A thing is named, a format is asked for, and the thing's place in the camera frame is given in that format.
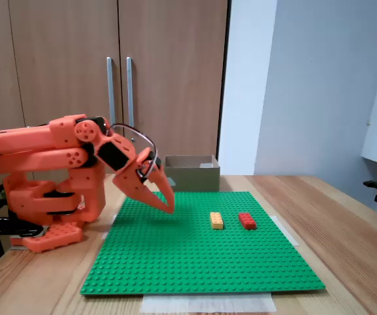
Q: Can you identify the red lego block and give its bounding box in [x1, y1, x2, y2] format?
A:
[238, 212, 258, 230]

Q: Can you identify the metal cabinet handle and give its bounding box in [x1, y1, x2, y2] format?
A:
[125, 56, 136, 129]
[106, 56, 117, 127]

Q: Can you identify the orange lego block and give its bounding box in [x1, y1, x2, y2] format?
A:
[209, 211, 226, 230]

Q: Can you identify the green lego baseplate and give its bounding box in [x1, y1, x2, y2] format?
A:
[79, 191, 327, 297]

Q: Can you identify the masking tape strip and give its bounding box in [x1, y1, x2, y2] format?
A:
[102, 213, 120, 242]
[140, 292, 278, 314]
[273, 215, 301, 247]

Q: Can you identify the brown wooden cabinet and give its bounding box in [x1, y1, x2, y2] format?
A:
[0, 0, 232, 198]

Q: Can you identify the gripper servo cable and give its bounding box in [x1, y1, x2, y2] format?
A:
[106, 123, 160, 180]

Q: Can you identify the brown cardboard box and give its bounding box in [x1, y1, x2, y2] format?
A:
[162, 154, 222, 192]

